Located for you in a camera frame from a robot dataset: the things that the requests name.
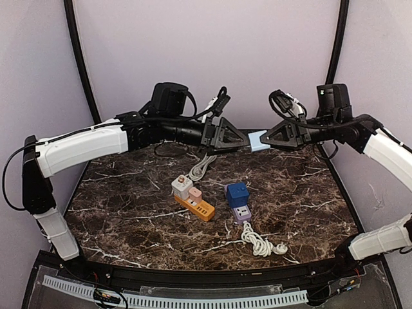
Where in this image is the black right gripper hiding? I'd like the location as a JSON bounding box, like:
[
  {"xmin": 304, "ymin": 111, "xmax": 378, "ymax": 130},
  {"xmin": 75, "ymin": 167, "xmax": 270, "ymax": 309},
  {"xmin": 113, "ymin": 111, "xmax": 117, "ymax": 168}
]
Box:
[{"xmin": 259, "ymin": 113, "xmax": 339, "ymax": 153}]

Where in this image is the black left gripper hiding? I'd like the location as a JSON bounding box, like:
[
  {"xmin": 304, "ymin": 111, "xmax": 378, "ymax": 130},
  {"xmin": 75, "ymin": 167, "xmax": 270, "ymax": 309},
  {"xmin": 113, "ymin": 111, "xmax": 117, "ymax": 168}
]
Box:
[{"xmin": 161, "ymin": 114, "xmax": 250, "ymax": 155}]

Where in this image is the light blue wall charger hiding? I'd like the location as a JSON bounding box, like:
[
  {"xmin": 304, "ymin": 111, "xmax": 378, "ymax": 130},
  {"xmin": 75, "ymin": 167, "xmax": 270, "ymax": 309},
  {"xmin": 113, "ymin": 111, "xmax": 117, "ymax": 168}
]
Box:
[{"xmin": 248, "ymin": 130, "xmax": 270, "ymax": 153}]

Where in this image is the blue cube socket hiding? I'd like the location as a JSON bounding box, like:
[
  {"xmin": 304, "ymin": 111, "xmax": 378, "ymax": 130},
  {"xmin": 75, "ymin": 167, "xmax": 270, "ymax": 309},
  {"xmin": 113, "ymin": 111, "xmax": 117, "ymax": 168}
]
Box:
[{"xmin": 225, "ymin": 182, "xmax": 250, "ymax": 209}]

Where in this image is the pink wall charger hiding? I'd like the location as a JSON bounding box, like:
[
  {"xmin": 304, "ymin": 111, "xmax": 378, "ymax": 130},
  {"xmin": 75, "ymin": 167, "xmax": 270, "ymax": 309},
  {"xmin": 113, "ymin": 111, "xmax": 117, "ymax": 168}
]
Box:
[{"xmin": 189, "ymin": 187, "xmax": 202, "ymax": 203}]

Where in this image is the white cube socket adapter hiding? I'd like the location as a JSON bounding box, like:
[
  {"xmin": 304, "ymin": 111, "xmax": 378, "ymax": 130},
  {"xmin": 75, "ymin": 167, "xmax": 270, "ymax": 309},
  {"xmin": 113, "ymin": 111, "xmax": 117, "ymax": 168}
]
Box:
[{"xmin": 171, "ymin": 174, "xmax": 193, "ymax": 200}]

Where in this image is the purple power strip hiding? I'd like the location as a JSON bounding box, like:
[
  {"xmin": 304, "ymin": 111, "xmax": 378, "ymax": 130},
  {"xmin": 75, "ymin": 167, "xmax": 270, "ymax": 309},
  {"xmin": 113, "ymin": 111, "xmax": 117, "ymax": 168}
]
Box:
[{"xmin": 230, "ymin": 204, "xmax": 252, "ymax": 225}]

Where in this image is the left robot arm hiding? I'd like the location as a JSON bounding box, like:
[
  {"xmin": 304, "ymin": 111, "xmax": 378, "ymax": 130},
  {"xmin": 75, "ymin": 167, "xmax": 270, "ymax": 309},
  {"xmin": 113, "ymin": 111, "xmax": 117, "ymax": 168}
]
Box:
[{"xmin": 15, "ymin": 82, "xmax": 250, "ymax": 281}]

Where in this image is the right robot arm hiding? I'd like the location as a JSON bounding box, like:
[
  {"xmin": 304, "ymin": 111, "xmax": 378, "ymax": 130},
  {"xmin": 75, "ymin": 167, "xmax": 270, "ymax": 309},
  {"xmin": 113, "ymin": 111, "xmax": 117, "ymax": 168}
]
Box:
[{"xmin": 259, "ymin": 84, "xmax": 411, "ymax": 279}]

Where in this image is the orange power strip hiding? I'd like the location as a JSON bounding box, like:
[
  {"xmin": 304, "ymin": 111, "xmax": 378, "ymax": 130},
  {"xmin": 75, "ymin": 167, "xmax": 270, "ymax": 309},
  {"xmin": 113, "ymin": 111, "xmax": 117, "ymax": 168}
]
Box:
[{"xmin": 174, "ymin": 195, "xmax": 215, "ymax": 221}]

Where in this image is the small circuit board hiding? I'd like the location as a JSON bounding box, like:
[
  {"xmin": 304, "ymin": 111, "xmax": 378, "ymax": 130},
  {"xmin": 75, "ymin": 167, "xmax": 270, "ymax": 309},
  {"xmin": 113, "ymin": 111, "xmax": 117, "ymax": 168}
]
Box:
[{"xmin": 93, "ymin": 289, "xmax": 120, "ymax": 304}]

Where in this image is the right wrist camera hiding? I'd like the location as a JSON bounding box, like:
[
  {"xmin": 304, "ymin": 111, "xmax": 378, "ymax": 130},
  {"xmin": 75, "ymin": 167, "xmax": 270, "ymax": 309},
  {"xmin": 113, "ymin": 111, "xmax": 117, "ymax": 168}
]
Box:
[{"xmin": 268, "ymin": 89, "xmax": 307, "ymax": 124}]

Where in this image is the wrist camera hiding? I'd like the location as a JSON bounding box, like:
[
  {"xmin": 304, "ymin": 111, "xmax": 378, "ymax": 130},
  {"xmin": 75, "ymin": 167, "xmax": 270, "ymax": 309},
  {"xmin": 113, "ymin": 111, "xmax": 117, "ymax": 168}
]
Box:
[
  {"xmin": 200, "ymin": 86, "xmax": 231, "ymax": 124},
  {"xmin": 268, "ymin": 89, "xmax": 307, "ymax": 124}
]

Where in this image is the white cord of orange strip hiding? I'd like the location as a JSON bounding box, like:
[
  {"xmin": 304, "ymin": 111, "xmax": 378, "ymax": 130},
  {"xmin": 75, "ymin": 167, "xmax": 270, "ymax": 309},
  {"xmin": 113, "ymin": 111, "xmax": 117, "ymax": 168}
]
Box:
[{"xmin": 188, "ymin": 153, "xmax": 218, "ymax": 183}]

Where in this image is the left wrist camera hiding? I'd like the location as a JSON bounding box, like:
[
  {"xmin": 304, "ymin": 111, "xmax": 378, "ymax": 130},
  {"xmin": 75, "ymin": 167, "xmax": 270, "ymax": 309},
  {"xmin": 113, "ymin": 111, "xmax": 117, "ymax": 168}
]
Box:
[{"xmin": 200, "ymin": 86, "xmax": 231, "ymax": 124}]

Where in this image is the right black frame post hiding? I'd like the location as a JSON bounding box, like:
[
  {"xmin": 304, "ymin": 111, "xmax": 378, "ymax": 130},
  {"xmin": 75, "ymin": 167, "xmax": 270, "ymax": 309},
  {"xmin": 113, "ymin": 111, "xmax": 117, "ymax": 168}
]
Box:
[{"xmin": 325, "ymin": 0, "xmax": 350, "ymax": 84}]

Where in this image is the black frame post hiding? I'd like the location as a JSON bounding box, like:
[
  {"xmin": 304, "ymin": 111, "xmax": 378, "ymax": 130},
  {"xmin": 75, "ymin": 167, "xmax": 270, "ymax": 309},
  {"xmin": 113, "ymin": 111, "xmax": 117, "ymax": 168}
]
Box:
[
  {"xmin": 325, "ymin": 0, "xmax": 350, "ymax": 84},
  {"xmin": 63, "ymin": 0, "xmax": 102, "ymax": 124}
]

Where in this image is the white cord of purple strip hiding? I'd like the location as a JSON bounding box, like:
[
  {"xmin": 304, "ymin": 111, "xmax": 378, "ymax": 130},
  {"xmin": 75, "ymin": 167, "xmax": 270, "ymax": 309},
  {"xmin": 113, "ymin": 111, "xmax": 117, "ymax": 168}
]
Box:
[{"xmin": 240, "ymin": 221, "xmax": 290, "ymax": 258}]

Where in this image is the black front rail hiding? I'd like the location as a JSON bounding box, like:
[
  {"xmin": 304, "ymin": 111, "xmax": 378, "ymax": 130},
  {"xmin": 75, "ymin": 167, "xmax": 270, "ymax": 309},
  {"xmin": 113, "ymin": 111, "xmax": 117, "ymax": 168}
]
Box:
[{"xmin": 68, "ymin": 258, "xmax": 357, "ymax": 289}]

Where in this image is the white slotted cable duct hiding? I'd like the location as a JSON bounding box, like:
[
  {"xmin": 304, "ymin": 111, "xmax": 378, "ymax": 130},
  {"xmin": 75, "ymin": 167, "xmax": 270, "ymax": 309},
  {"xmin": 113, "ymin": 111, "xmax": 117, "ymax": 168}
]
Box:
[{"xmin": 42, "ymin": 275, "xmax": 308, "ymax": 308}]

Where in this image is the left black frame post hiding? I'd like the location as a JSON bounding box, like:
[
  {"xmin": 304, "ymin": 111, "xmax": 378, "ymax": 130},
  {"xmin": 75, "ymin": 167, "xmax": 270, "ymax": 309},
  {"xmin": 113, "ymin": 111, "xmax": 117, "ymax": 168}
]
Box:
[{"xmin": 63, "ymin": 0, "xmax": 102, "ymax": 124}]

